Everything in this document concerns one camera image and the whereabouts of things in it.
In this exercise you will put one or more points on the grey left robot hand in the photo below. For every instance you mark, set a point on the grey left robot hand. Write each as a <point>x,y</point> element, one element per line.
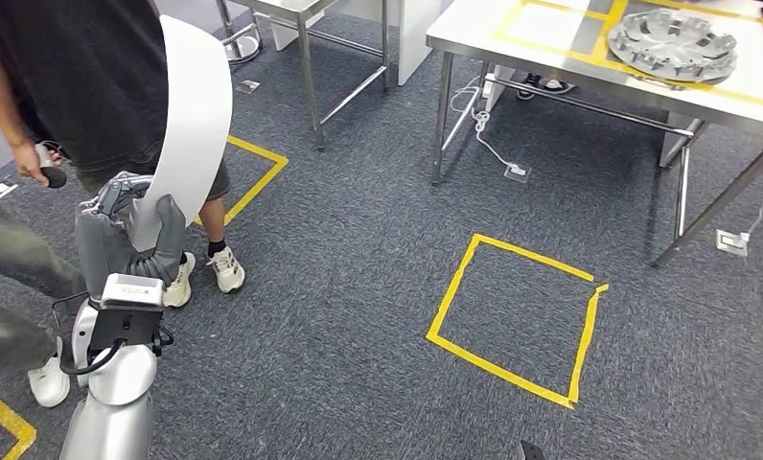
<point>99,247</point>

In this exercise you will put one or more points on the white curved plastic part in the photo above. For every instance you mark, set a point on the white curved plastic part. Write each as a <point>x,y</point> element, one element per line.
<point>191,114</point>

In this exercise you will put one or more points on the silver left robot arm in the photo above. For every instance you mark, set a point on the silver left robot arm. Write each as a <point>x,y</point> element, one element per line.
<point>111,419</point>

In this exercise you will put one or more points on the stainless steel workbench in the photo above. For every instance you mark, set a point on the stainless steel workbench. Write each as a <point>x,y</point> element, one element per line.
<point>464,38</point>

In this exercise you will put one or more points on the yellow workbench tape outline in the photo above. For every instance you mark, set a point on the yellow workbench tape outline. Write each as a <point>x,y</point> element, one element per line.
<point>605,35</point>

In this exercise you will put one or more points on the black handheld device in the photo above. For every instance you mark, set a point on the black handheld device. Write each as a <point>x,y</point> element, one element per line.
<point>52,174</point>

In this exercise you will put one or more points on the person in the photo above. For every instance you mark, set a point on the person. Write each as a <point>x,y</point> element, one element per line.
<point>531,86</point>
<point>13,279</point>
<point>70,76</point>

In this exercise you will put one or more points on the floor power outlet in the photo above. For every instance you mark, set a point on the floor power outlet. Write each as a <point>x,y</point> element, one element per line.
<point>5,190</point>
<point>518,172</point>
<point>731,243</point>
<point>248,87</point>

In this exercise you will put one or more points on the stainless steel table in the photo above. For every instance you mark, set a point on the stainless steel table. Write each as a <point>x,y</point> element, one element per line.
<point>308,63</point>

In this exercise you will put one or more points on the yellow floor tape square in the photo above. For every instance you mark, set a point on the yellow floor tape square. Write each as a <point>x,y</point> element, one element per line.
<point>508,374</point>

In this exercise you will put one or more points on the black robot torso edge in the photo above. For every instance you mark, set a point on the black robot torso edge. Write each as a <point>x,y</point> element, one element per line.
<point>532,452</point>

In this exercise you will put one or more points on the silver wheel hubcap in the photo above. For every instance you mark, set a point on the silver wheel hubcap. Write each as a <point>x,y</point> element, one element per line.
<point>673,44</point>

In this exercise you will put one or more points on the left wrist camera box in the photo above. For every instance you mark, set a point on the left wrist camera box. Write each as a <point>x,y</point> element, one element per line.
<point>127,324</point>

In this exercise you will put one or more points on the chrome stanchion post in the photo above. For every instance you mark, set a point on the chrome stanchion post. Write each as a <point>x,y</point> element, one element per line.
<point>242,47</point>

